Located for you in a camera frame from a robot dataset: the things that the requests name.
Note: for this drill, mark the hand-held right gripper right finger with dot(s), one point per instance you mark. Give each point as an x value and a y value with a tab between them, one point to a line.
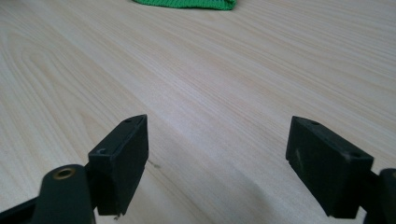
327	168

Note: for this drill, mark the striped knitted sweater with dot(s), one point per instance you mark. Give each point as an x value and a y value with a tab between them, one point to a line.
190	3

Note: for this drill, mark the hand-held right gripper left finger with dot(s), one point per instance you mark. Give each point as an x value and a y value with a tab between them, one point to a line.
120	168

